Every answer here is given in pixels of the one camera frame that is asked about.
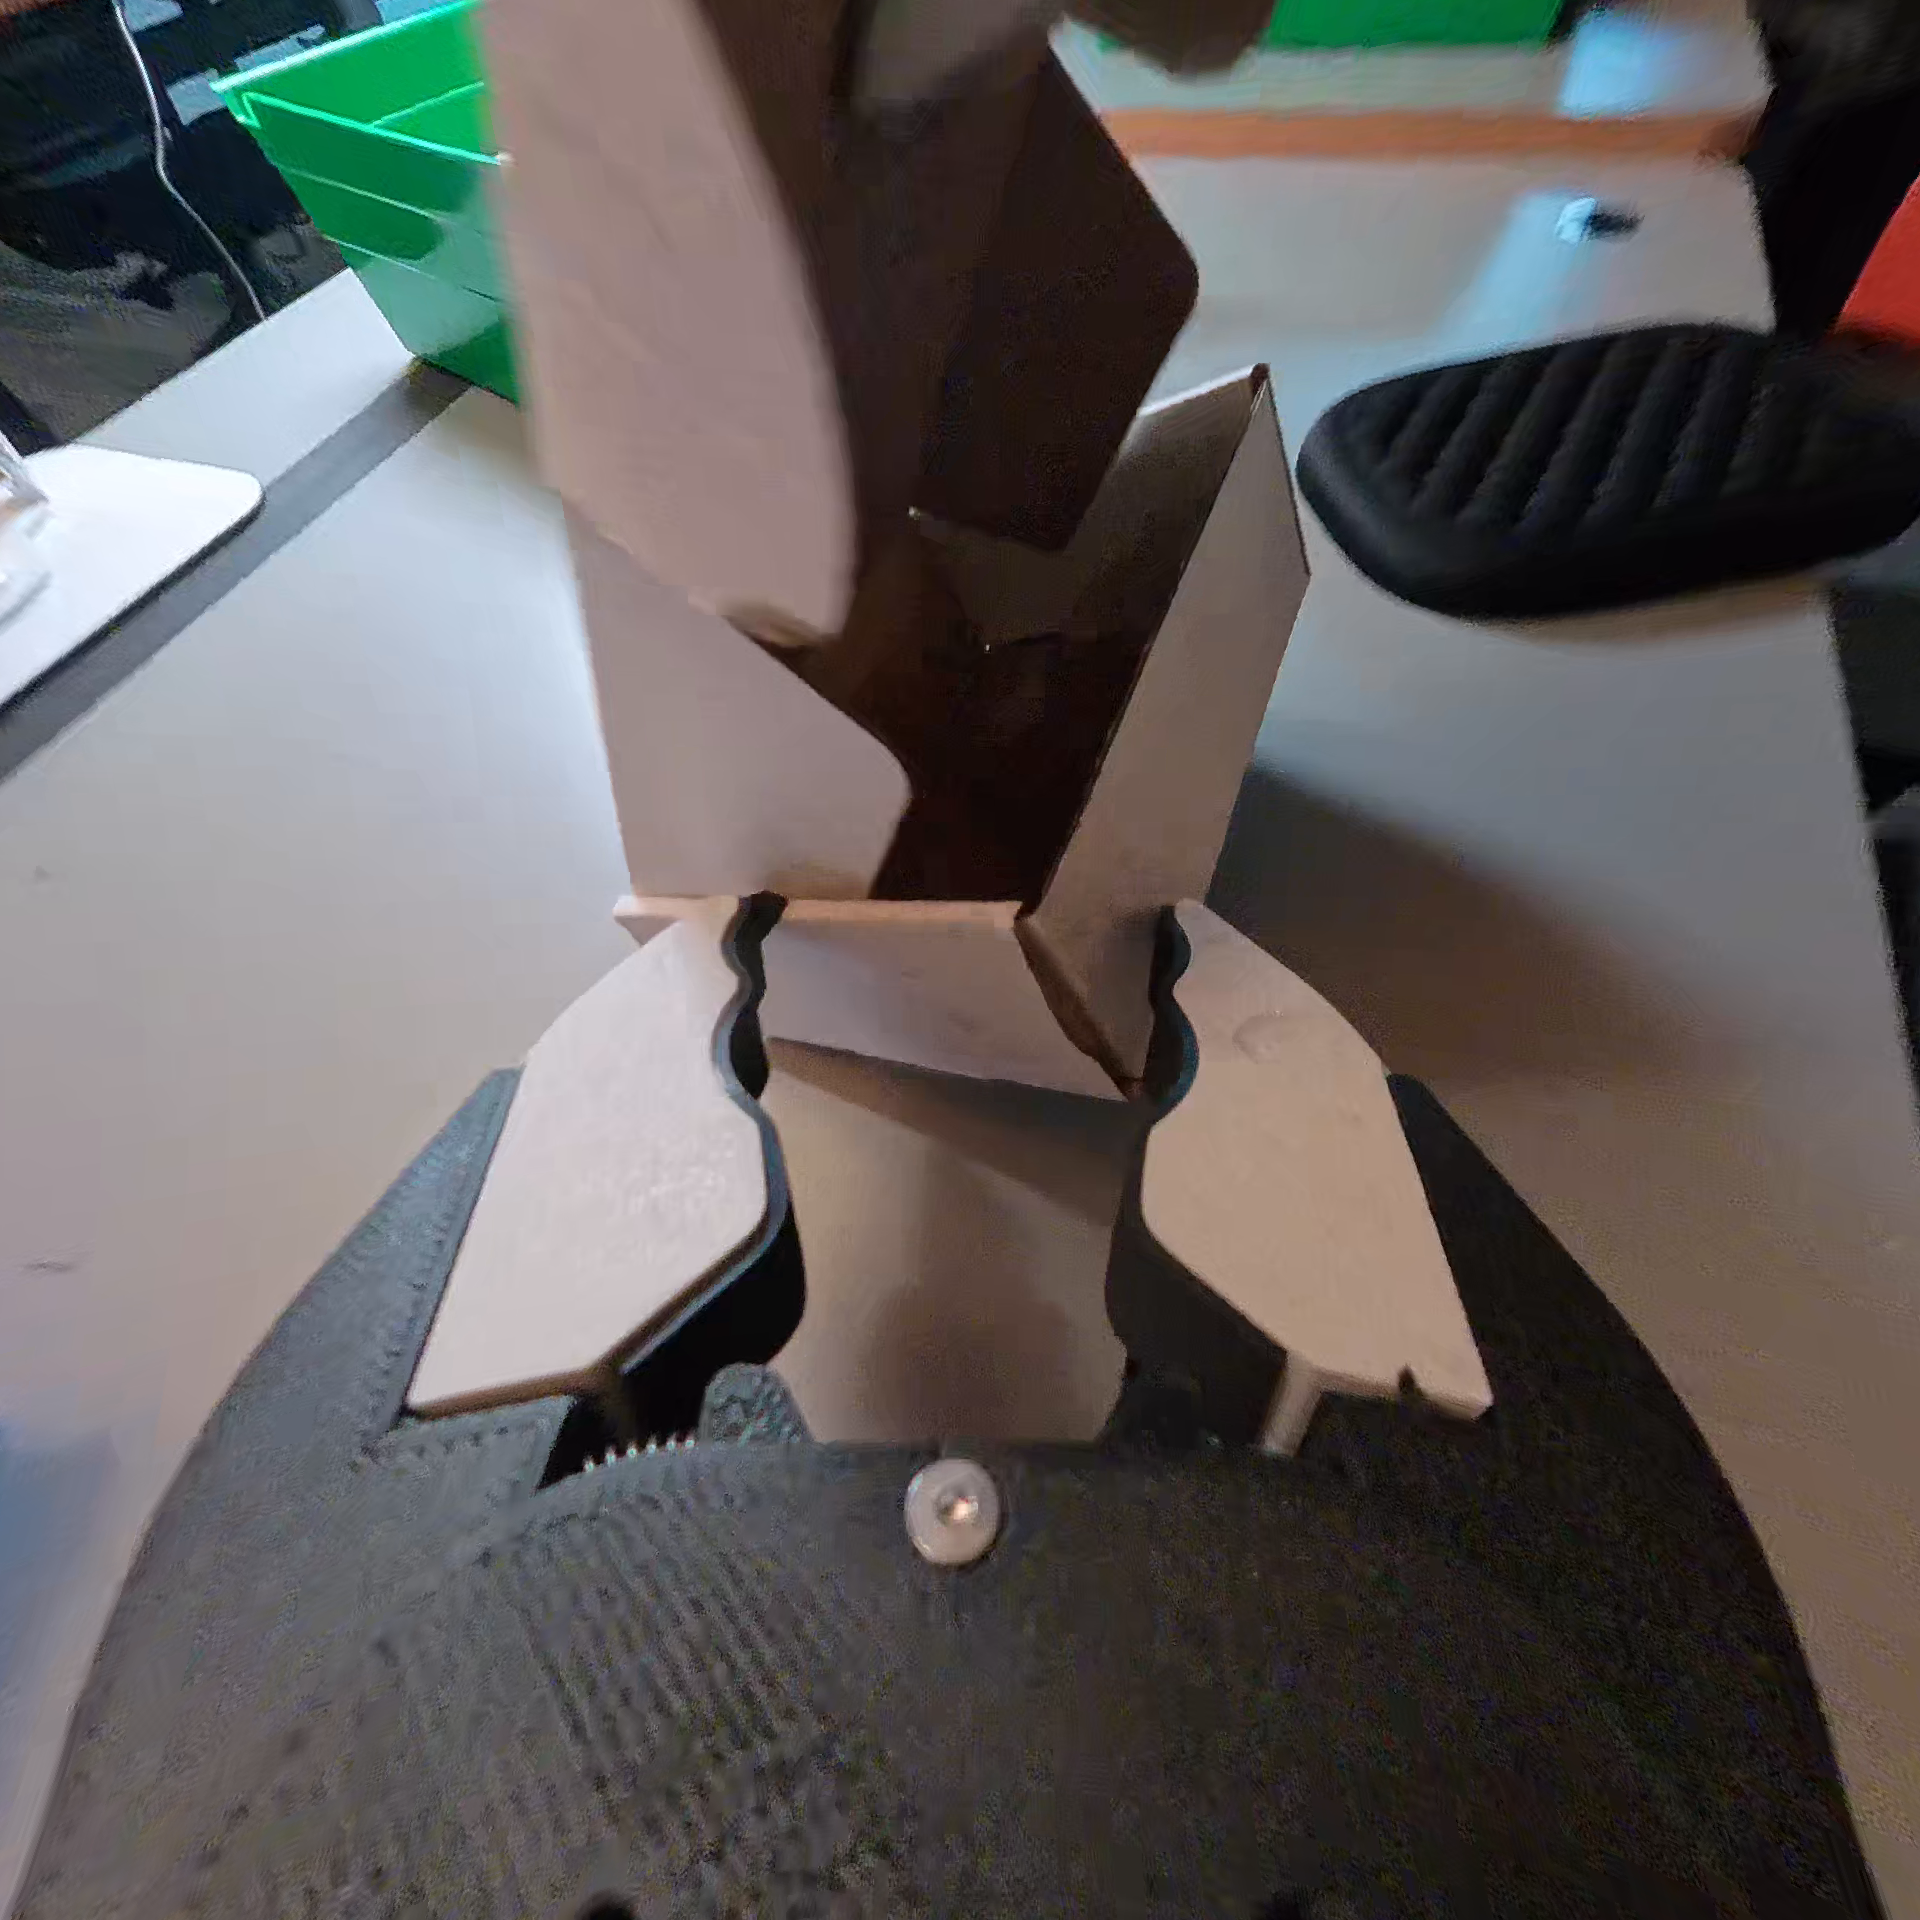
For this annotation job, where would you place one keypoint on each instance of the green plastic bin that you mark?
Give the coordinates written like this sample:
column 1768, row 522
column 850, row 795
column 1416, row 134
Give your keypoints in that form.
column 389, row 194
column 1411, row 18

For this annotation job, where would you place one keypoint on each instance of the black office chair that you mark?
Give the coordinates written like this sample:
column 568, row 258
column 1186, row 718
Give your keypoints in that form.
column 1621, row 465

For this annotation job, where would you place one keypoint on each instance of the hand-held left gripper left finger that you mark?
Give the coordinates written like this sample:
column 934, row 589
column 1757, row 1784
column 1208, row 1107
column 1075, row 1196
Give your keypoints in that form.
column 600, row 1187

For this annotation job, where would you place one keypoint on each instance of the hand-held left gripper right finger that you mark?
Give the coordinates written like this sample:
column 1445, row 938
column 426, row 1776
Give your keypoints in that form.
column 1303, row 1187

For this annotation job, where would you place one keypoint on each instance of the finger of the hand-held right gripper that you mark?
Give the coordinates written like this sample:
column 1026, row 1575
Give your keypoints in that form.
column 661, row 300
column 945, row 42

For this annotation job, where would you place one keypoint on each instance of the white table with wooden edge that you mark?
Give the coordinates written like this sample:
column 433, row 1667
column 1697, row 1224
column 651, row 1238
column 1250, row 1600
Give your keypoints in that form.
column 1425, row 131

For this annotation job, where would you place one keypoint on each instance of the small black white object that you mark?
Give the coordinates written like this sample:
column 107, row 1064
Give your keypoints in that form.
column 1596, row 221

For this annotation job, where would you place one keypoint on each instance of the plain cardboard box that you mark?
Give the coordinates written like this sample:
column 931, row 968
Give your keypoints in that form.
column 1186, row 674

